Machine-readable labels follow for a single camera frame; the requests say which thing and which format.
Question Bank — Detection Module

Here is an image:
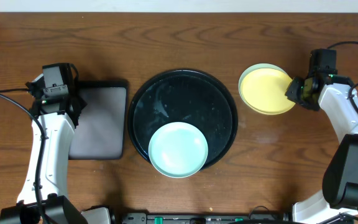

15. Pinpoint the black rectangular water tray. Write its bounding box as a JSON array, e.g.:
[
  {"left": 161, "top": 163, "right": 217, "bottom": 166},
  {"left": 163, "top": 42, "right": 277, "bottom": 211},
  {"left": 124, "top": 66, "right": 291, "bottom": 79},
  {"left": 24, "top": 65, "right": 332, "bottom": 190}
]
[{"left": 68, "top": 80, "right": 128, "bottom": 160}]

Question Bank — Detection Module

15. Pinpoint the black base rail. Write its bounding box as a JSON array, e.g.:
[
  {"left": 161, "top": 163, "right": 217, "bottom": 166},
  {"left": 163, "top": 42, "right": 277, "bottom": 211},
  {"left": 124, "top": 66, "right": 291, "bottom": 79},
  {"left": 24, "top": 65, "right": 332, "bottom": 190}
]
[{"left": 82, "top": 203, "right": 355, "bottom": 224}]

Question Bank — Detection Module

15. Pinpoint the light blue plate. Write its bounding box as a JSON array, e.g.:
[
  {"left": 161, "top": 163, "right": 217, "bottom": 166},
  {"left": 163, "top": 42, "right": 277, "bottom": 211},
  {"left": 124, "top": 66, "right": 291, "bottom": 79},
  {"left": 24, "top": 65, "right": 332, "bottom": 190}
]
[
  {"left": 238, "top": 63, "right": 287, "bottom": 105},
  {"left": 148, "top": 122, "right": 209, "bottom": 179}
]

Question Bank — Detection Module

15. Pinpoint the yellow plate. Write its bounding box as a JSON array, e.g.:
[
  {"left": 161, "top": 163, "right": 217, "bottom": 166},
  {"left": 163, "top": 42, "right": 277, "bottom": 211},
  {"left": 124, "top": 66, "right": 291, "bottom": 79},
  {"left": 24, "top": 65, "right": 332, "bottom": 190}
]
[{"left": 241, "top": 68, "right": 295, "bottom": 115}]

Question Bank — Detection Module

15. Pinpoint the black round tray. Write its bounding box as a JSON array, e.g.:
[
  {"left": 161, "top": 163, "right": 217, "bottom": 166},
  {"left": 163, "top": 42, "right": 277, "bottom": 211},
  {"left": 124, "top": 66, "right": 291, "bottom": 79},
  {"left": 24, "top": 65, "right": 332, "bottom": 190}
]
[{"left": 127, "top": 69, "right": 238, "bottom": 169}]

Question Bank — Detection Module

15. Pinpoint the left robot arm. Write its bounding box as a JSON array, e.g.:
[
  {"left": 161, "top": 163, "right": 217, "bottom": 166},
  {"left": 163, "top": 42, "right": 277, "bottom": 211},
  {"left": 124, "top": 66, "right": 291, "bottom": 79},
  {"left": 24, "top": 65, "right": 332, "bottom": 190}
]
[{"left": 0, "top": 63, "right": 86, "bottom": 223}]

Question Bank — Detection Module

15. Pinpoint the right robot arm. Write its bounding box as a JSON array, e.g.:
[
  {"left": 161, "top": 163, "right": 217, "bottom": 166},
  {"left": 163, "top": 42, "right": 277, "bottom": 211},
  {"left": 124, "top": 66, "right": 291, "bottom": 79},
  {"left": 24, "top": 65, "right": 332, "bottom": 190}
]
[{"left": 285, "top": 47, "right": 358, "bottom": 223}]

